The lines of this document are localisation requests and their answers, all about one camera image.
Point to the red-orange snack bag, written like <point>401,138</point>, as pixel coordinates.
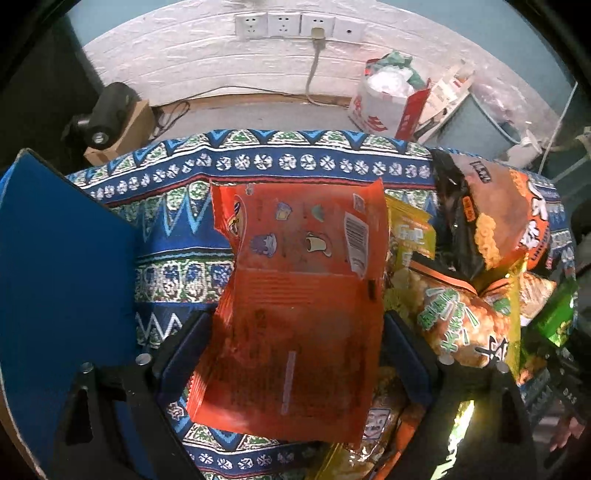
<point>296,334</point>

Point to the white wall socket strip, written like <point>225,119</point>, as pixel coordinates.
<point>282,24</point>

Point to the white red paper bag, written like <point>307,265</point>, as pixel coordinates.
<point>390,97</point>

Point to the green pea snack bag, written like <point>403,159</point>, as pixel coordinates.
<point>555,321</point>

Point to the orange green-label snack bag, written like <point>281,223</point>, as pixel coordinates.
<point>473,327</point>

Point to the small brown cardboard box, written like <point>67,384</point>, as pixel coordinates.
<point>136,133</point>

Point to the operator right hand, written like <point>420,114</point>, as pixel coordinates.
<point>568,427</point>

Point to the black orange noodle snack bag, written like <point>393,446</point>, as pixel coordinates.
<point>495,215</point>

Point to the black camera on tripod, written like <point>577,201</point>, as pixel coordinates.
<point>102,127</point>

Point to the yellow long snack pack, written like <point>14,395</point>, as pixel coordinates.
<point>409,231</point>

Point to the blue-rimmed cardboard box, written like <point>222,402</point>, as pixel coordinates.
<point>67,296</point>

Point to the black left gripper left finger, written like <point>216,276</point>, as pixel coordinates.
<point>113,424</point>

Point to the grey plug with cable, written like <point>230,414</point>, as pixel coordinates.
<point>318,41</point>

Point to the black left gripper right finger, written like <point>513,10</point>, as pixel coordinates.
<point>475,424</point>

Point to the grey-blue waste bin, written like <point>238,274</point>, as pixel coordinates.
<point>472,129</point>

